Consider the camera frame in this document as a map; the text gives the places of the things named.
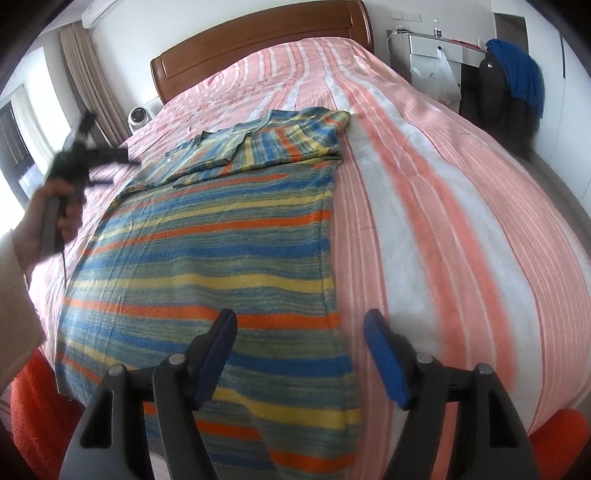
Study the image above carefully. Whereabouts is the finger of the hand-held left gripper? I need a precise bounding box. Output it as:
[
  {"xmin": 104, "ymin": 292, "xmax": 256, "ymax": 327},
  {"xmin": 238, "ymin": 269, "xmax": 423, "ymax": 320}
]
[
  {"xmin": 69, "ymin": 111, "xmax": 98, "ymax": 151},
  {"xmin": 90, "ymin": 148, "xmax": 141, "ymax": 167}
]

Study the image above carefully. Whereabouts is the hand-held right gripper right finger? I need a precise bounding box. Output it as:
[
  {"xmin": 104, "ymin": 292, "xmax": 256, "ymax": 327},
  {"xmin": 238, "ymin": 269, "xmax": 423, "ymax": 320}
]
[{"xmin": 362, "ymin": 310, "xmax": 541, "ymax": 480}]

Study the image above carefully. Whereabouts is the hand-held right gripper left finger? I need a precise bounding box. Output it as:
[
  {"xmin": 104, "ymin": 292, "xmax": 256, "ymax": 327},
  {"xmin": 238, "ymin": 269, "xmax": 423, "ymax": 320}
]
[{"xmin": 60, "ymin": 308, "xmax": 238, "ymax": 480}]

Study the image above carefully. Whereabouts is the striped knit sweater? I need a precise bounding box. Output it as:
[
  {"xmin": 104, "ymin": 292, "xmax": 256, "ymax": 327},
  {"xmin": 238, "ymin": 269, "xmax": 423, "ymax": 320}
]
[{"xmin": 54, "ymin": 107, "xmax": 363, "ymax": 480}]

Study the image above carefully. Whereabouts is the person's left forearm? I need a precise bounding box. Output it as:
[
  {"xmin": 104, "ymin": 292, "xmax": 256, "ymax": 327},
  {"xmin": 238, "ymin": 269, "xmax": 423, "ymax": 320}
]
[{"xmin": 0, "ymin": 233, "xmax": 49, "ymax": 398}]

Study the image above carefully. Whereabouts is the person's left hand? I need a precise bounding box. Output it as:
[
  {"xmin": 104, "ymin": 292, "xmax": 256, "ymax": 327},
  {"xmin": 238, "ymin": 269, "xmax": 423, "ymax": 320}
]
[{"xmin": 16, "ymin": 178, "xmax": 87, "ymax": 267}]

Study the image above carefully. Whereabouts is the white round fan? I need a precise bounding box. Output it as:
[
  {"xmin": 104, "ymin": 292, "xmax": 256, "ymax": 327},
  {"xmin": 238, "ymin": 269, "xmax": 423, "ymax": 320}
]
[{"xmin": 128, "ymin": 107, "xmax": 151, "ymax": 134}]

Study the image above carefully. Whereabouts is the beige curtain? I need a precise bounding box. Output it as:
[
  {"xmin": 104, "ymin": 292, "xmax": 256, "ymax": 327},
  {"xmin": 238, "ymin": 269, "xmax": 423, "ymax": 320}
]
[{"xmin": 59, "ymin": 23, "xmax": 134, "ymax": 144}]

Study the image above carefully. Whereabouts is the window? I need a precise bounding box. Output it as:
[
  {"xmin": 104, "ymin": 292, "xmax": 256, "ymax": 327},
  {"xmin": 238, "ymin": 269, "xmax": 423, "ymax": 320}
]
[{"xmin": 0, "ymin": 104, "xmax": 47, "ymax": 241}]

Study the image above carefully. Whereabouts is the white sheer curtain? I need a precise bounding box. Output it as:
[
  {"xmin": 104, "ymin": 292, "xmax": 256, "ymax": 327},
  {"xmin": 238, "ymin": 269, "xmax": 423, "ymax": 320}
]
[{"xmin": 9, "ymin": 88, "xmax": 51, "ymax": 171}]

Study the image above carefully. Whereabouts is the white air conditioner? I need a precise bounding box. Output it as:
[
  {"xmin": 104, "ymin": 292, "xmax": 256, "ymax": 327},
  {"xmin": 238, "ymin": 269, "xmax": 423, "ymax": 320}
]
[{"xmin": 81, "ymin": 0, "xmax": 120, "ymax": 26}]

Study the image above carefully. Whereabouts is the pink striped bedspread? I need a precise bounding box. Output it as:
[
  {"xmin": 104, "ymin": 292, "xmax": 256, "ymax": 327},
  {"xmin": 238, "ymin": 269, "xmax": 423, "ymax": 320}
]
[{"xmin": 25, "ymin": 38, "xmax": 591, "ymax": 439}]

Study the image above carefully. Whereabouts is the wooden headboard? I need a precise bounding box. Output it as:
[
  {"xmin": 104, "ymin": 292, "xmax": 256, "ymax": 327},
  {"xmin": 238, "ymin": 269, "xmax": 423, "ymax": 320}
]
[{"xmin": 151, "ymin": 0, "xmax": 375, "ymax": 107}]

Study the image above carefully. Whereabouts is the orange fluffy cloth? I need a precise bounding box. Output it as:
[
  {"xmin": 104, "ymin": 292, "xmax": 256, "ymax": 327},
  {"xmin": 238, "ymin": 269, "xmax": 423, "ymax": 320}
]
[{"xmin": 9, "ymin": 348, "xmax": 591, "ymax": 480}]

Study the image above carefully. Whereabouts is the black jacket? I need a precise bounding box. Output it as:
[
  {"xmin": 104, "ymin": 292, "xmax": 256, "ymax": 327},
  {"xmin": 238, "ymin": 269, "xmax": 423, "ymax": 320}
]
[{"xmin": 459, "ymin": 51, "xmax": 543, "ymax": 162}]

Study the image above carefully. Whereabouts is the white plastic bag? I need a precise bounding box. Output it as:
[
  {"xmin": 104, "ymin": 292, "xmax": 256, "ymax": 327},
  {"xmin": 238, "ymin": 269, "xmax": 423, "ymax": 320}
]
[{"xmin": 410, "ymin": 48, "xmax": 462, "ymax": 109}]

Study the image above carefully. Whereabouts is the white desk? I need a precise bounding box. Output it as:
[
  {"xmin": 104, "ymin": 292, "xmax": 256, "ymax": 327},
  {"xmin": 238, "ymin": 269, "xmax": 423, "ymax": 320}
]
[{"xmin": 388, "ymin": 28, "xmax": 488, "ymax": 84}]

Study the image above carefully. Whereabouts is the blue cloth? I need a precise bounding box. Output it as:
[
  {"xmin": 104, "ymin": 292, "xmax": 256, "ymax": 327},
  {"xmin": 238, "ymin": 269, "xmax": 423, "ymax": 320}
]
[{"xmin": 485, "ymin": 38, "xmax": 544, "ymax": 120}]

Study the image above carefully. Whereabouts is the white cable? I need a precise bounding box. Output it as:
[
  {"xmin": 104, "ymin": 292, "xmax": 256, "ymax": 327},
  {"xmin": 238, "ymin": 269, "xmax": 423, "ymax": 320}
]
[{"xmin": 385, "ymin": 28, "xmax": 411, "ymax": 70}]

